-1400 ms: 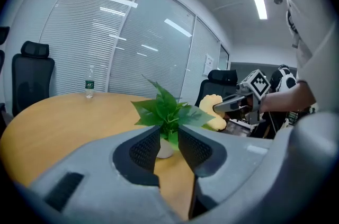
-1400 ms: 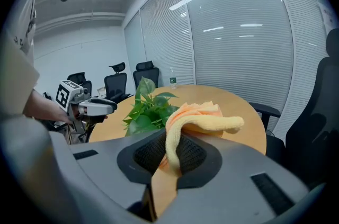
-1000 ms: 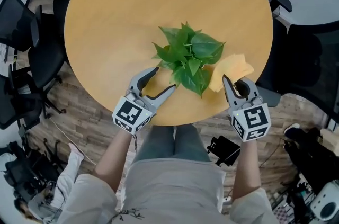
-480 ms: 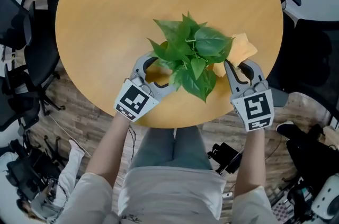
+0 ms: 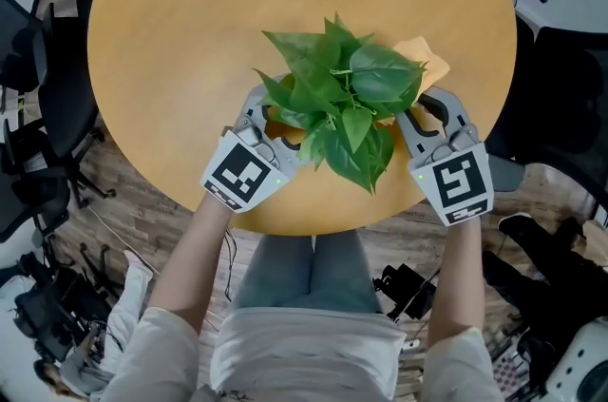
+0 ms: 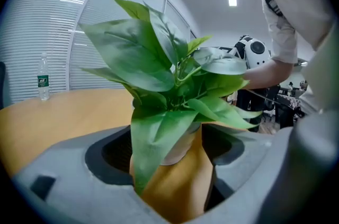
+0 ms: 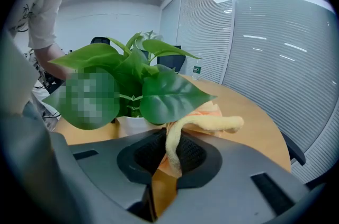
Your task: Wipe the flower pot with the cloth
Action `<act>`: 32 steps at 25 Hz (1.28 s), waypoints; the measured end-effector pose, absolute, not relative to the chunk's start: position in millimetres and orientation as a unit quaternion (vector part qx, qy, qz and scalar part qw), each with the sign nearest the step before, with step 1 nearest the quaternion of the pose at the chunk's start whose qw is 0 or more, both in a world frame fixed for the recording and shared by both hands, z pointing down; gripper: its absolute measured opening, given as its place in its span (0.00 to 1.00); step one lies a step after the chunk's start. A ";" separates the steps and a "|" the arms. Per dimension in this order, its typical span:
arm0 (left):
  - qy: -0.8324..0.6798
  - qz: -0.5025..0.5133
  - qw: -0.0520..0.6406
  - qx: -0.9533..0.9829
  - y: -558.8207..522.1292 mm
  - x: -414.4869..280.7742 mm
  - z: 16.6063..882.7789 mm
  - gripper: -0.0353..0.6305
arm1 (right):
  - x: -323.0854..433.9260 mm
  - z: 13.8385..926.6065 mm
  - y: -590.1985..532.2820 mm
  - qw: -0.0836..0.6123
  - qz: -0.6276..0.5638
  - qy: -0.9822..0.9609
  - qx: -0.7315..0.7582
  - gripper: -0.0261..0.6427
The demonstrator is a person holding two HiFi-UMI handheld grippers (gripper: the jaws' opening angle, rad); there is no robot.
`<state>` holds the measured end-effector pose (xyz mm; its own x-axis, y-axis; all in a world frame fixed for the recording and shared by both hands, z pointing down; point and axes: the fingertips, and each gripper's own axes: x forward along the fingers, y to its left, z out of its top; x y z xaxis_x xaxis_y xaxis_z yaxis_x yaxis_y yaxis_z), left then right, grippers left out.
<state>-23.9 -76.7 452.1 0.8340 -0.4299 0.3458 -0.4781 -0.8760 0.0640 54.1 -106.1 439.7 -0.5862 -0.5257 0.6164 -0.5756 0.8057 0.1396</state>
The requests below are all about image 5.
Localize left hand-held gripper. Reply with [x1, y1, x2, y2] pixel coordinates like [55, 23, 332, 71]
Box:
[199, 84, 315, 215]

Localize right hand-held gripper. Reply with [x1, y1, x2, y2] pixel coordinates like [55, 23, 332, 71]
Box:
[395, 85, 496, 228]

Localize orange-yellow cleaning cloth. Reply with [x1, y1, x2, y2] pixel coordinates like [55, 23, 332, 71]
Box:
[379, 36, 451, 125]

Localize green leafy plant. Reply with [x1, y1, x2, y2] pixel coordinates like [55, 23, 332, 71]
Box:
[251, 11, 428, 196]

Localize person's left forearm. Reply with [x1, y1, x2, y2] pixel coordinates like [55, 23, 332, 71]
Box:
[146, 190, 238, 335]

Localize person's right forearm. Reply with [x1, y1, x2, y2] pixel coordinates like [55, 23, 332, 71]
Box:
[425, 214, 486, 352]

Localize black office chair with armrests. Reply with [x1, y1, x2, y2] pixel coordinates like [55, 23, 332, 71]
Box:
[484, 0, 608, 221]

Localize person's grey jeans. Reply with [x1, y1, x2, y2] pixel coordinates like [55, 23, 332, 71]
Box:
[230, 228, 384, 316]

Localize black mesh office chair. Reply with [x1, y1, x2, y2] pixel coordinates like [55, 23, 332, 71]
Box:
[0, 0, 118, 212]
[0, 119, 73, 250]

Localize person's white t-shirt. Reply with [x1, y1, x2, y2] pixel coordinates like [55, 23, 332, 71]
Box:
[102, 304, 504, 402]

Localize checkered mat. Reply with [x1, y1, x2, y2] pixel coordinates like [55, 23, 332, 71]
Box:
[490, 354, 529, 397]

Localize white rounded device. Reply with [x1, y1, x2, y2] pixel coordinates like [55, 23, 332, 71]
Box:
[544, 316, 608, 402]

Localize black hanging cable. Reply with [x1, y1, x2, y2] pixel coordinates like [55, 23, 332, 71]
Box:
[221, 227, 239, 302]

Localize black device with cables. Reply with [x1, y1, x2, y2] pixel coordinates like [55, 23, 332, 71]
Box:
[371, 262, 439, 322]

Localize white floor cable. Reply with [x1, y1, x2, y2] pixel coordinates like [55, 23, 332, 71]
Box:
[86, 203, 161, 276]

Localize black equipment with cables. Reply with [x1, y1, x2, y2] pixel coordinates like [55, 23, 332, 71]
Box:
[12, 242, 121, 364]

